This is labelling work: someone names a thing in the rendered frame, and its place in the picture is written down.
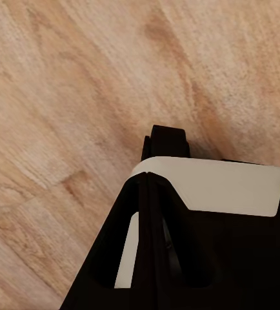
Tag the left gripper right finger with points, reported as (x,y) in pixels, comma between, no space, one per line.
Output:
(209,283)

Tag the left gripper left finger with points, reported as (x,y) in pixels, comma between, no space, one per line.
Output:
(93,289)

